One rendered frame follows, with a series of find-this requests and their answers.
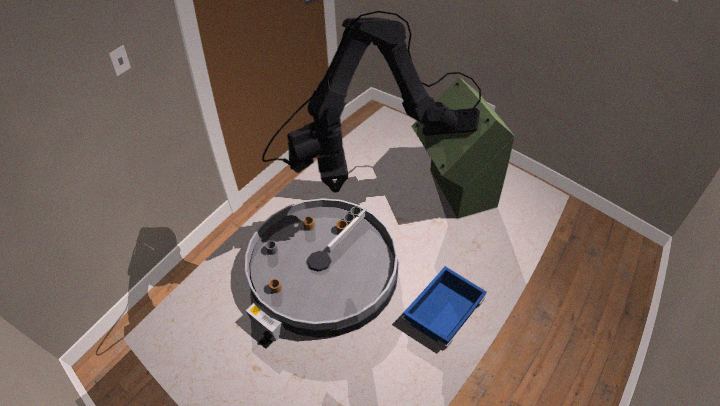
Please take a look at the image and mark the bronze bushing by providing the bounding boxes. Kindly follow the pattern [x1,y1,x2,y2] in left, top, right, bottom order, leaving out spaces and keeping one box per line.
[303,217,315,230]
[269,279,282,293]
[336,220,348,234]

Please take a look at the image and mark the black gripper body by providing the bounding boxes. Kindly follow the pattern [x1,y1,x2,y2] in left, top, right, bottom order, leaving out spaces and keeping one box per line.
[321,146,348,181]

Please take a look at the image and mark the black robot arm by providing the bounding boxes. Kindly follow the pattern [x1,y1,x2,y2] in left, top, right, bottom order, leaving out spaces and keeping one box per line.
[287,17,480,173]

